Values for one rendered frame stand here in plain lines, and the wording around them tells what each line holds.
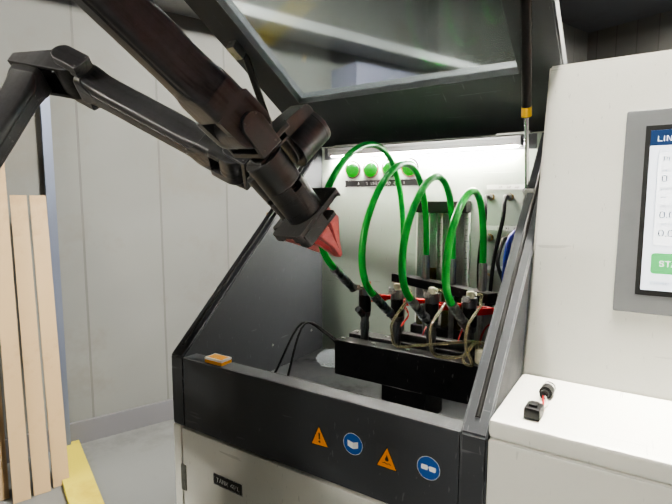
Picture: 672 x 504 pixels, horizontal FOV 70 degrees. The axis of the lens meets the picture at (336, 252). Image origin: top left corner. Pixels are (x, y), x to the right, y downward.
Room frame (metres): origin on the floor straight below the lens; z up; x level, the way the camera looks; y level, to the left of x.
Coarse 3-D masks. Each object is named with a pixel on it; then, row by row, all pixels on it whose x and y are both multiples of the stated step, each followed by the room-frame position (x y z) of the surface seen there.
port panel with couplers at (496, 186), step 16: (496, 176) 1.18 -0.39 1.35; (512, 176) 1.16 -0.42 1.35; (496, 192) 1.18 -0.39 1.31; (512, 192) 1.16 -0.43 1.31; (496, 208) 1.18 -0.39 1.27; (512, 208) 1.16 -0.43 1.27; (496, 224) 1.18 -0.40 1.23; (512, 224) 1.16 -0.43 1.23; (496, 272) 1.18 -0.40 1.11; (496, 288) 1.18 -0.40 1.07
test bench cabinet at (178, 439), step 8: (176, 424) 1.03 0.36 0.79; (176, 432) 1.03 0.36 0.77; (176, 440) 1.03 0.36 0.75; (176, 448) 1.03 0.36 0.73; (176, 456) 1.03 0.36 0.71; (176, 464) 1.03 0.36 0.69; (176, 472) 1.03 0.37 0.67; (176, 480) 1.03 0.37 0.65; (176, 488) 1.03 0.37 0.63; (184, 496) 1.03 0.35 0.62
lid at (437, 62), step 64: (192, 0) 1.11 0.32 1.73; (256, 0) 1.08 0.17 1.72; (320, 0) 1.03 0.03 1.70; (384, 0) 0.98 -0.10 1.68; (448, 0) 0.94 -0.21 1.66; (512, 0) 0.88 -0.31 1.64; (256, 64) 1.24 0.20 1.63; (320, 64) 1.20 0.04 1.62; (384, 64) 1.14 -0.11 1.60; (448, 64) 1.08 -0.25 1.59; (512, 64) 1.03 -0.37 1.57; (384, 128) 1.32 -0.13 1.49; (448, 128) 1.25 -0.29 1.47; (512, 128) 1.18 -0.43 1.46
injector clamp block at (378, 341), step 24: (360, 336) 1.08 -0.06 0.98; (384, 336) 1.07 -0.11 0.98; (336, 360) 1.05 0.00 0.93; (360, 360) 1.01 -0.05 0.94; (384, 360) 0.98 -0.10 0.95; (408, 360) 0.95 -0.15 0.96; (432, 360) 0.92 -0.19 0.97; (456, 360) 0.91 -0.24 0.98; (384, 384) 0.98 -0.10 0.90; (408, 384) 0.95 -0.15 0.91; (432, 384) 0.92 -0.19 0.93; (456, 384) 0.90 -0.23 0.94; (432, 408) 0.96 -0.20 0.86
